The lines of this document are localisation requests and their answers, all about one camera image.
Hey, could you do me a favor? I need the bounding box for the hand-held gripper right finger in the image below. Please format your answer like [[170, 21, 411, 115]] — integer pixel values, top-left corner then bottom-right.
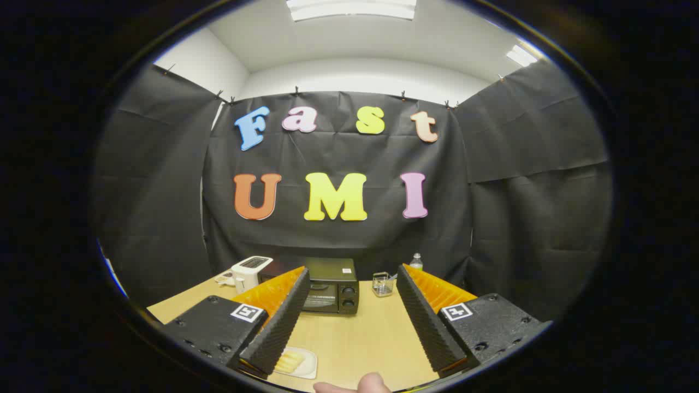
[[396, 264, 552, 378]]

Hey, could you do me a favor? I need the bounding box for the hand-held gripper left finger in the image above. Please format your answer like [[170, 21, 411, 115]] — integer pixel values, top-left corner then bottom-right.
[[161, 266, 312, 381]]

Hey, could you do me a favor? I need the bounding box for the ridged bread roll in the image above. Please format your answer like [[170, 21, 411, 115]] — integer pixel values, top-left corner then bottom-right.
[[274, 351, 305, 374]]

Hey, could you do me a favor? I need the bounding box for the black toaster oven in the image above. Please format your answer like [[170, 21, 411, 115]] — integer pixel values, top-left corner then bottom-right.
[[261, 258, 360, 315]]

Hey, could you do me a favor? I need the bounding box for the white toaster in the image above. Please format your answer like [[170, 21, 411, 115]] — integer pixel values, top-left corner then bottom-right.
[[231, 255, 274, 294]]

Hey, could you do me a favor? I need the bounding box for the white rectangular plate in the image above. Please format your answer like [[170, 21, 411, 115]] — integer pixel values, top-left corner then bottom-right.
[[273, 347, 318, 380]]

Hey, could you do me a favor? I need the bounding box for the small ceiling light panel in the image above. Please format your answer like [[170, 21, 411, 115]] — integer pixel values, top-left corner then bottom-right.
[[505, 45, 538, 67]]

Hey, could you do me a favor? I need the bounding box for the large ceiling light panel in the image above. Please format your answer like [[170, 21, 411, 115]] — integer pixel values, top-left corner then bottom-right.
[[286, 0, 417, 22]]

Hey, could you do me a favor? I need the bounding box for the small wire basket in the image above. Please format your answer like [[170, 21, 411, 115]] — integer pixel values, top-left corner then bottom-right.
[[372, 272, 395, 297]]

